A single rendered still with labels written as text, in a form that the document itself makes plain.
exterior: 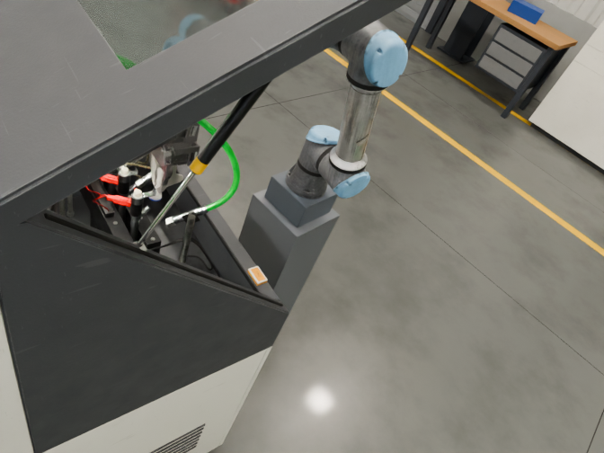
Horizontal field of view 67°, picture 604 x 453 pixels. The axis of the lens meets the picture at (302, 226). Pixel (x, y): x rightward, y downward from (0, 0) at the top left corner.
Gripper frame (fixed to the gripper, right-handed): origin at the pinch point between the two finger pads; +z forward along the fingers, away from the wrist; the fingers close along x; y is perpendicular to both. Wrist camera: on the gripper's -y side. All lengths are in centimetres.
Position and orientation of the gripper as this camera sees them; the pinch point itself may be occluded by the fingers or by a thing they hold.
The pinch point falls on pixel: (156, 188)
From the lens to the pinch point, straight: 112.2
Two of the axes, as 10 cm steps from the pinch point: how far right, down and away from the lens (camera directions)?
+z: -3.1, 6.9, 6.6
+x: -5.5, -6.9, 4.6
